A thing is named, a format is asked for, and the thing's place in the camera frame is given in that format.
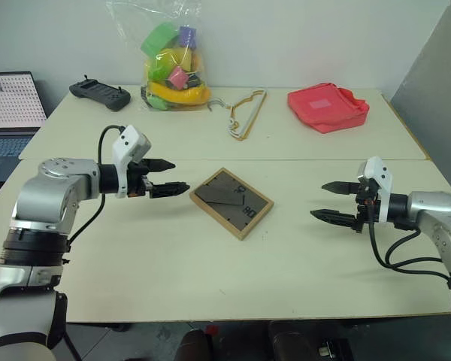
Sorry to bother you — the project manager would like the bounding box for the green curved toy piece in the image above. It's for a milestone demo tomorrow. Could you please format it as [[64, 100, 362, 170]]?
[[140, 21, 180, 58]]

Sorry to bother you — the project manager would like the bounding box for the yellow clothes hanger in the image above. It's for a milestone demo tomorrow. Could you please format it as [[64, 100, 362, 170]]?
[[228, 88, 269, 142]]

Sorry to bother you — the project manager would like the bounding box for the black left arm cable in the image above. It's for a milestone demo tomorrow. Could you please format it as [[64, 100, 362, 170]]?
[[66, 125, 123, 250]]

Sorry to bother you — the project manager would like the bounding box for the wooden picture frame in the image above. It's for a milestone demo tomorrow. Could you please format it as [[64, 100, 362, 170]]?
[[189, 167, 275, 242]]

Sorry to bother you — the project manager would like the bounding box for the grey laptop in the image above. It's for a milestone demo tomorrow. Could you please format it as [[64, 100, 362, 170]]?
[[0, 71, 48, 184]]

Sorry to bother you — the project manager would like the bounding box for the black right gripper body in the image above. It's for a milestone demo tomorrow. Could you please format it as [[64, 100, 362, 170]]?
[[352, 182, 381, 234]]

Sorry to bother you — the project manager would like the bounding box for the red folded cloth bag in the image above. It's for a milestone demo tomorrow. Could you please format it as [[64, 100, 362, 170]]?
[[286, 81, 371, 134]]

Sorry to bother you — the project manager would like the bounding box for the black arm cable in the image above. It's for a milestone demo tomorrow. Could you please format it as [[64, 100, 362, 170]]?
[[367, 220, 451, 281], [66, 125, 123, 250]]

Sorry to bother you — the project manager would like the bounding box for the purple toy block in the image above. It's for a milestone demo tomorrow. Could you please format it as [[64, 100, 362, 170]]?
[[177, 25, 198, 50]]

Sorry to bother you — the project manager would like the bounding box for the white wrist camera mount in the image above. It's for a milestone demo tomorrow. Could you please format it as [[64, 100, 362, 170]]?
[[111, 125, 152, 199], [356, 156, 395, 224]]

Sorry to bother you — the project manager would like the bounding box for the yellow round toy fruit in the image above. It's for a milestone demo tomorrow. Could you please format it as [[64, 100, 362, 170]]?
[[154, 46, 203, 73]]

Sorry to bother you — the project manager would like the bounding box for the black handheld remote controller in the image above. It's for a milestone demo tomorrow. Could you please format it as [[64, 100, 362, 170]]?
[[68, 75, 132, 113]]

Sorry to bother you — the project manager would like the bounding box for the clear plastic bag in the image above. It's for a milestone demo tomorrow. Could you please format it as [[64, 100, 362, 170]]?
[[105, 0, 213, 113]]

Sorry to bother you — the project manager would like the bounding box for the dark rounded shape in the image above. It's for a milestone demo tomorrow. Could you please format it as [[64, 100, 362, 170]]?
[[174, 328, 216, 361]]

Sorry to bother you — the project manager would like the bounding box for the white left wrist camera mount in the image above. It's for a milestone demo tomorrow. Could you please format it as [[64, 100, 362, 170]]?
[[111, 125, 152, 199]]

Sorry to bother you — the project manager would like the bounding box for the grey partition panel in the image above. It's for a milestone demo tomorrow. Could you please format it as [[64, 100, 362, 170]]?
[[388, 0, 451, 197]]

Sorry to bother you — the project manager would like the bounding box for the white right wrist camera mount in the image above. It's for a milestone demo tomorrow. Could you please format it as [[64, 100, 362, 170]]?
[[356, 156, 395, 224]]

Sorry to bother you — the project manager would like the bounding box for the yellow toy banana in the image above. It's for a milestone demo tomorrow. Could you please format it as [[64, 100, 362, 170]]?
[[147, 80, 212, 105]]

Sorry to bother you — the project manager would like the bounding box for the white clothes hanger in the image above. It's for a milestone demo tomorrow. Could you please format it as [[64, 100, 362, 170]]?
[[207, 89, 268, 138]]

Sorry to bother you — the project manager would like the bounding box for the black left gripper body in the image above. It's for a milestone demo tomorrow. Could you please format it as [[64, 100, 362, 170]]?
[[126, 159, 154, 199]]

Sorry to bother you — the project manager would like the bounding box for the pink toy cube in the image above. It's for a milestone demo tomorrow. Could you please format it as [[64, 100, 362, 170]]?
[[167, 66, 189, 91]]

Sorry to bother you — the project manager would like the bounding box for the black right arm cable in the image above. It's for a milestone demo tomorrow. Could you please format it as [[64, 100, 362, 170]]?
[[367, 220, 451, 281]]

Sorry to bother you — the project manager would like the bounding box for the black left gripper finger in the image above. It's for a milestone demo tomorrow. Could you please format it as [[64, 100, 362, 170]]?
[[150, 180, 192, 199], [146, 158, 177, 175]]

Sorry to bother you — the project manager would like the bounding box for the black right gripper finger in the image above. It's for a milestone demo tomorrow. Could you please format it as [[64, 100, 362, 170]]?
[[320, 180, 362, 196], [309, 208, 358, 229]]

